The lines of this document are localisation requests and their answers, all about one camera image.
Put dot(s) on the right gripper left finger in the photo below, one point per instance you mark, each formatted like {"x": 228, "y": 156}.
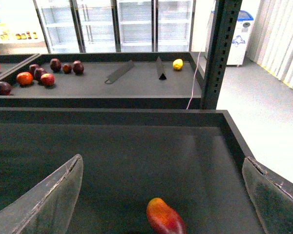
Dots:
{"x": 48, "y": 207}

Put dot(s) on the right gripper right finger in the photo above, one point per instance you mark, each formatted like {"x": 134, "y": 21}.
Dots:
{"x": 271, "y": 195}

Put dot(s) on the dark red apple left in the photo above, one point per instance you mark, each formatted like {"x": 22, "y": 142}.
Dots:
{"x": 5, "y": 88}

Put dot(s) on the red apple front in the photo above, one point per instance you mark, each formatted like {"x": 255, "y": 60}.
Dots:
{"x": 47, "y": 79}

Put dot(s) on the red orange apple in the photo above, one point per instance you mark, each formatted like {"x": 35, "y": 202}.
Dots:
{"x": 24, "y": 78}

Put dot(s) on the dark red apple middle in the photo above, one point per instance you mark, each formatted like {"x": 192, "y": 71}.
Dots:
{"x": 38, "y": 73}

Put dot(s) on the small dark red apple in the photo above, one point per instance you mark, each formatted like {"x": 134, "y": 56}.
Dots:
{"x": 67, "y": 68}

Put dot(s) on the dark red apple behind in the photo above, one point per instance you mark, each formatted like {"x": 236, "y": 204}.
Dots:
{"x": 32, "y": 68}

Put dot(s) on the dark red apple right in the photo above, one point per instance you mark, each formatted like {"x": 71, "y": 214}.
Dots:
{"x": 78, "y": 67}

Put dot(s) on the dark red apple back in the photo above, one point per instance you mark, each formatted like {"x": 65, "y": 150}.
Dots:
{"x": 55, "y": 65}

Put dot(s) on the black front display tray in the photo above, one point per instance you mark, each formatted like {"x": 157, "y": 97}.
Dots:
{"x": 192, "y": 160}

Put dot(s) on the black display tray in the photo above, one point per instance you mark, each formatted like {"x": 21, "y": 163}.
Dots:
{"x": 138, "y": 88}
{"x": 192, "y": 160}

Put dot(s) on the red orange mango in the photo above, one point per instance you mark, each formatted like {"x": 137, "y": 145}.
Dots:
{"x": 164, "y": 219}

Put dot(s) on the flat black divider plate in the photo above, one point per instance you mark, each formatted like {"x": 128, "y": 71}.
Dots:
{"x": 119, "y": 72}

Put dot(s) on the black rear display tray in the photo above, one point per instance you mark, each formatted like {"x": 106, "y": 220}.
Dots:
{"x": 138, "y": 88}

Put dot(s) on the white chest freezer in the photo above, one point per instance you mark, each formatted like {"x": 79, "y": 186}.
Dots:
{"x": 240, "y": 38}

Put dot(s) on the yellow lemon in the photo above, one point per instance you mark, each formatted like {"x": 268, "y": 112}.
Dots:
{"x": 178, "y": 64}

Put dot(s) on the glass door refrigerator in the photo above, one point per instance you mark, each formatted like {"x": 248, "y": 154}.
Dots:
{"x": 99, "y": 26}

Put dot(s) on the black perforated shelf post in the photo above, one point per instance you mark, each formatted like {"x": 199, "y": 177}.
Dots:
{"x": 221, "y": 35}

